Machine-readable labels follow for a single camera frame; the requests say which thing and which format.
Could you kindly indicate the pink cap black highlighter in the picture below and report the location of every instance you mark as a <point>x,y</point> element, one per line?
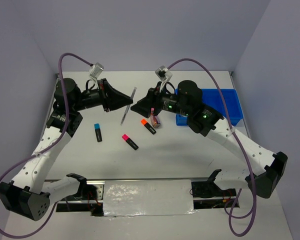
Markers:
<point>130,142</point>

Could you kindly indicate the orange cap black highlighter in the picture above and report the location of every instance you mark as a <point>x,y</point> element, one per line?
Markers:
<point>148,126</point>

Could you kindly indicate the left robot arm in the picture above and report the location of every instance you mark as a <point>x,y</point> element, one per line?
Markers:
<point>26,193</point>

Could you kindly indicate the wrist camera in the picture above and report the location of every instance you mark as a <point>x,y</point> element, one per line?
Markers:
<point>96,70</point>
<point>163,73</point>

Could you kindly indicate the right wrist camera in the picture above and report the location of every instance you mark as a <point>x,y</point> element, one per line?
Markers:
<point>163,73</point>

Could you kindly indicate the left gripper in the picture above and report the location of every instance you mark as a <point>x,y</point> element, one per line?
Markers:
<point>111,97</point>

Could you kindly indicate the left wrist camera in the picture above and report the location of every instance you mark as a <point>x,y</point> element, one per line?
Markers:
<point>96,70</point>

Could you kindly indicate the blue plastic sorting bin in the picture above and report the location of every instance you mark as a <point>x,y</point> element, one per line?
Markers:
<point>212,98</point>

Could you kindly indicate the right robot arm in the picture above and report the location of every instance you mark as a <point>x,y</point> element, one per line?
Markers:
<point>265,168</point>

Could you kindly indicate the silver foil sheet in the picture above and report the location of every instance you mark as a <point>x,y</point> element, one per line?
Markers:
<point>147,198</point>

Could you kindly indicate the blue cap black highlighter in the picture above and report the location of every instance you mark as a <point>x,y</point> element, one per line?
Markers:
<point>98,132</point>

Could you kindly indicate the thin grey pen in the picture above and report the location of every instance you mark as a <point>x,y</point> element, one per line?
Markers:
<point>128,106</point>

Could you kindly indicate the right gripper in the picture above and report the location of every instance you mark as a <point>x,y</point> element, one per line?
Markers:
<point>143,106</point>

